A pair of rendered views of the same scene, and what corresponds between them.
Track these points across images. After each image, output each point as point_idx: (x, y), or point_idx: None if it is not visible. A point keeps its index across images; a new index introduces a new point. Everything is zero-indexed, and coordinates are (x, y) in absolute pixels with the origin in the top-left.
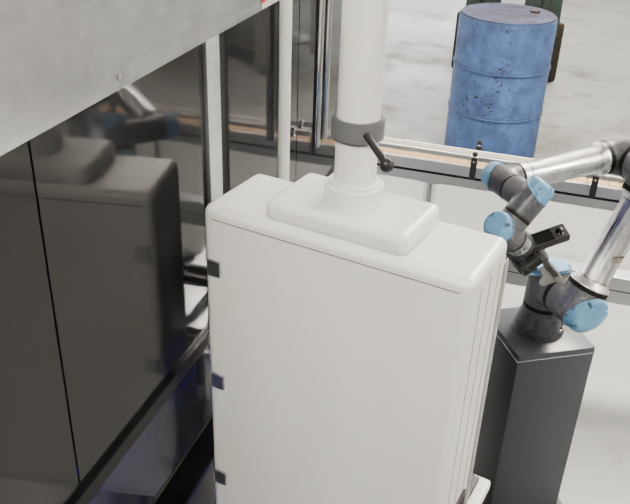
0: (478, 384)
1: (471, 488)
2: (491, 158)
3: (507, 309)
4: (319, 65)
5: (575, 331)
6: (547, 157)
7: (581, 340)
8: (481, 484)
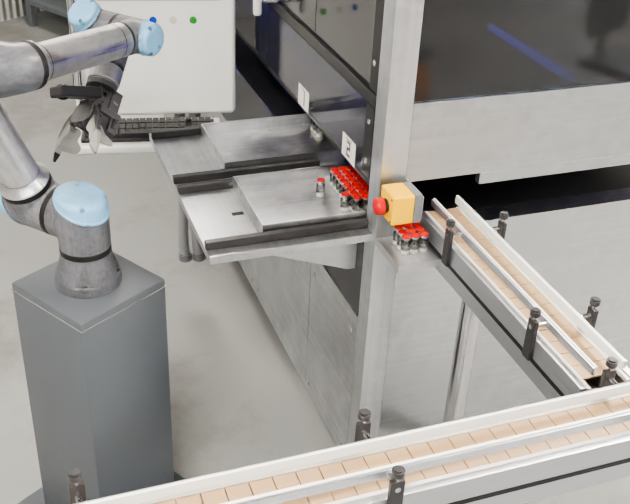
0: None
1: (82, 133)
2: (335, 447)
3: (137, 290)
4: None
5: (40, 292)
6: (93, 30)
7: (30, 283)
8: (78, 142)
